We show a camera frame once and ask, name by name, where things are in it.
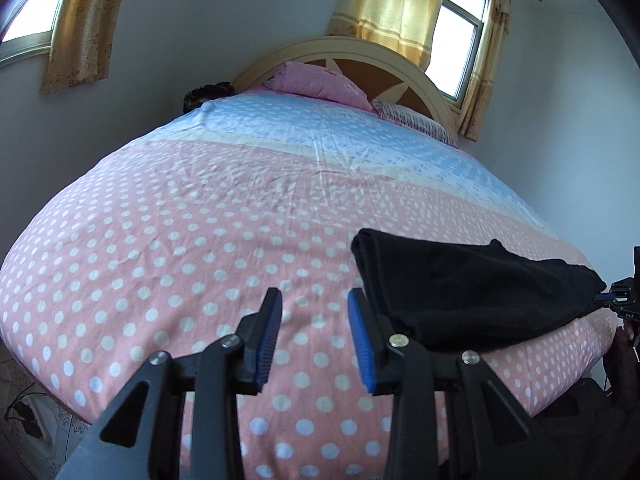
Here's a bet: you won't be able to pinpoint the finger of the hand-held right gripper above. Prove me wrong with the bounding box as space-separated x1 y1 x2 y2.
594 280 640 319

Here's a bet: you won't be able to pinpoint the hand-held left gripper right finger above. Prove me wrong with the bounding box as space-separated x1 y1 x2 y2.
346 287 556 480

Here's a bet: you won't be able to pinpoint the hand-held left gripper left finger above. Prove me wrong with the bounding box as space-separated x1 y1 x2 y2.
54 287 284 480

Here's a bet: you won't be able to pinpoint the black pants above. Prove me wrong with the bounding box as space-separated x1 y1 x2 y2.
351 228 608 353

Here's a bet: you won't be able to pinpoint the person's right hand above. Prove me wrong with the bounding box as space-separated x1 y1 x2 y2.
616 326 637 361

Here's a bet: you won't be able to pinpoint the person's dark clothing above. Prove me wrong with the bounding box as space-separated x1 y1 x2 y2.
537 372 640 480

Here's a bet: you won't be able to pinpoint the polka dot bed sheet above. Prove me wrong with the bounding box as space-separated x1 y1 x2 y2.
0 87 618 480

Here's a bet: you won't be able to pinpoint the striped pillow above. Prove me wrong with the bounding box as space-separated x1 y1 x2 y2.
372 100 458 148

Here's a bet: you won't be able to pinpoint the yellow patterned curtain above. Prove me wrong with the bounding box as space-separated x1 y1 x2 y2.
40 0 133 95
327 0 451 68
457 0 513 143

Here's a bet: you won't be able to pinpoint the dark cloth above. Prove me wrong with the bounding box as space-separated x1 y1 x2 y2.
182 83 237 114

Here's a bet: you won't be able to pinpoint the pink pillow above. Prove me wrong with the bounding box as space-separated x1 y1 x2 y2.
265 61 373 112

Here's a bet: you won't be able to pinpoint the cream wooden headboard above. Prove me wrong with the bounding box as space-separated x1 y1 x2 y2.
232 36 458 133

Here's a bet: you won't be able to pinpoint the window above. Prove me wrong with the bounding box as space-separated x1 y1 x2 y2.
425 0 490 106
0 0 73 63

